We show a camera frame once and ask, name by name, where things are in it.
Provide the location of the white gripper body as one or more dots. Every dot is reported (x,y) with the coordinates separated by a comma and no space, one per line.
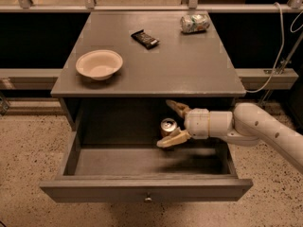
(196,123)

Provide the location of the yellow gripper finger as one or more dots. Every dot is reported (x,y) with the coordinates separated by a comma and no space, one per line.
(177,137)
(180,108)

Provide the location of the orange soda can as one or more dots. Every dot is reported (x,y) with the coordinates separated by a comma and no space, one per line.
(167,126)

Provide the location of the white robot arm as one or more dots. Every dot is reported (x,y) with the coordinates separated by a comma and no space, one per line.
(245,126)

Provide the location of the open grey top drawer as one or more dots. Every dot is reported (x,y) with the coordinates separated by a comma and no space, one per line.
(112,157)

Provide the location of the crushed green white can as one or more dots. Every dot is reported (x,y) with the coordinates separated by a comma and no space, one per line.
(195,23)

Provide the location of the grey cabinet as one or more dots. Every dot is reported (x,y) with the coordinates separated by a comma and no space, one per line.
(193,65)

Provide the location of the black snack bar wrapper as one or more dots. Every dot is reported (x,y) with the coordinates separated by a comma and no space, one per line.
(145,39)

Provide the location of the white paper bowl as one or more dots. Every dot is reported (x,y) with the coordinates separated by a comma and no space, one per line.
(99,64)

